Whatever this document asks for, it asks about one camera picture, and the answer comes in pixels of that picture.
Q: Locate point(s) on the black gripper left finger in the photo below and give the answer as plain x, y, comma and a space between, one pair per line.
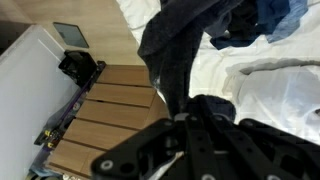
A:
198, 156

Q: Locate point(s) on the wooden chest of drawers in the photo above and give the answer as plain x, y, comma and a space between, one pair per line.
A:
113, 113

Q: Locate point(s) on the black bag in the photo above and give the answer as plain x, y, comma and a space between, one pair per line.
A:
78, 65

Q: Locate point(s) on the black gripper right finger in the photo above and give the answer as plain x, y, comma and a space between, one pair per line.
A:
246, 150

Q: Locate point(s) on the grey blue sweatshirt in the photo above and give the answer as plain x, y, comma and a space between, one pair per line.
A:
230, 41

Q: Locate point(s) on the grey merino sock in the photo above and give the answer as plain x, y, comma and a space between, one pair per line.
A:
180, 50

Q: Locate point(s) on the grey floor scale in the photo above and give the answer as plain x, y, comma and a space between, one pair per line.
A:
71, 35

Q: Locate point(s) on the purple black long board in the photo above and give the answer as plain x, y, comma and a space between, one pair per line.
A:
75, 103

